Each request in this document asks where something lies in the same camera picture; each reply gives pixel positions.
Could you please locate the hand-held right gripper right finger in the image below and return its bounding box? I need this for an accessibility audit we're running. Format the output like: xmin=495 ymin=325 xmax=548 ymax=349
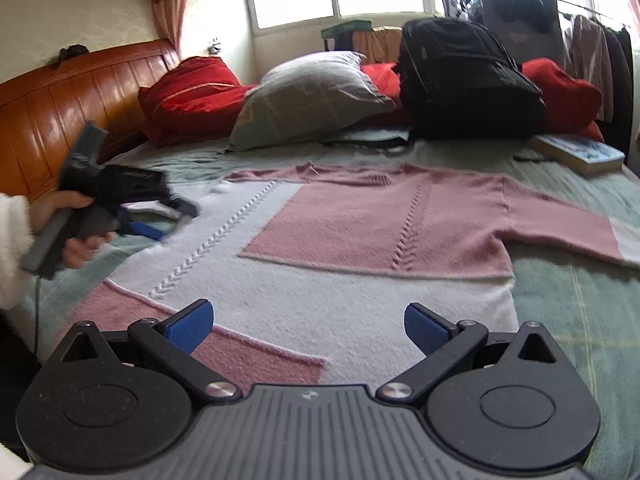
xmin=375 ymin=302 xmax=559 ymax=407

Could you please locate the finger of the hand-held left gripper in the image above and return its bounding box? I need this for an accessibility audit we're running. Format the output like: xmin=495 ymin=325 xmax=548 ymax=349
xmin=118 ymin=209 xmax=167 ymax=244
xmin=159 ymin=190 xmax=202 ymax=222

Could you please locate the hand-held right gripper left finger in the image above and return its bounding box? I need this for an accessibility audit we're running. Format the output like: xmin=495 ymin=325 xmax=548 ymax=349
xmin=60 ymin=298 xmax=244 ymax=406

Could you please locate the pink and white sweater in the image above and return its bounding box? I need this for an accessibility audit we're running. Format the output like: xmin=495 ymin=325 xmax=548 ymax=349
xmin=55 ymin=160 xmax=640 ymax=397

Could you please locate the clothes rack with garments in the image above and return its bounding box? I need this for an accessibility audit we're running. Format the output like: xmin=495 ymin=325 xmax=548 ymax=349
xmin=433 ymin=0 xmax=636 ymax=127

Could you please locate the person's left hand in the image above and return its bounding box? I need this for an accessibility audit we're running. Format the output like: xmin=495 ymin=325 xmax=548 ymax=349
xmin=31 ymin=191 xmax=115 ymax=272

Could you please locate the wooden headboard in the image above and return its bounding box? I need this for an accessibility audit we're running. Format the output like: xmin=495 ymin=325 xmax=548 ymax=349
xmin=0 ymin=39 xmax=182 ymax=207

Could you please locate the red pillow at headboard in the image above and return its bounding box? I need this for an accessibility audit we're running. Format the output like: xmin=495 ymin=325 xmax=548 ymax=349
xmin=137 ymin=56 xmax=259 ymax=149

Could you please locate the small black item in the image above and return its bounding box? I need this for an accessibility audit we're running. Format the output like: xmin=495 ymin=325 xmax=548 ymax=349
xmin=58 ymin=44 xmax=90 ymax=64

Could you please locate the green plaid bed blanket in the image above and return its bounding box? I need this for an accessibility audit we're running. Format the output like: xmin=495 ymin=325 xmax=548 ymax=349
xmin=20 ymin=132 xmax=640 ymax=480

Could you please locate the grey green pillow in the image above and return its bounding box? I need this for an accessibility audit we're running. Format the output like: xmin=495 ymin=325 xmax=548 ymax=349
xmin=225 ymin=50 xmax=399 ymax=154

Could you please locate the orange patterned curtain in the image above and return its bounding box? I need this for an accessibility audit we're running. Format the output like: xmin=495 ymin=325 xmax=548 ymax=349
xmin=148 ymin=0 xmax=195 ymax=59

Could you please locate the blue cover book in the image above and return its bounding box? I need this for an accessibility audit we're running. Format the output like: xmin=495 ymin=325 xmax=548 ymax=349
xmin=529 ymin=133 xmax=626 ymax=177

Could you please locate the green stool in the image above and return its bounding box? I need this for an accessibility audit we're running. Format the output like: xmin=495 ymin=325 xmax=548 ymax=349
xmin=320 ymin=18 xmax=376 ymax=52

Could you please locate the black backpack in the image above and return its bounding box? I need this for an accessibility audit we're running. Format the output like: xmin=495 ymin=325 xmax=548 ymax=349
xmin=394 ymin=17 xmax=547 ymax=143

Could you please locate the red cloth bundle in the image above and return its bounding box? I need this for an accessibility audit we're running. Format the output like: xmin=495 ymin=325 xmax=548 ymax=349
xmin=520 ymin=57 xmax=606 ymax=144

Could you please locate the black jacket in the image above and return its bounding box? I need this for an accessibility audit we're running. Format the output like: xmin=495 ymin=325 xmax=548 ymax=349
xmin=492 ymin=0 xmax=560 ymax=37

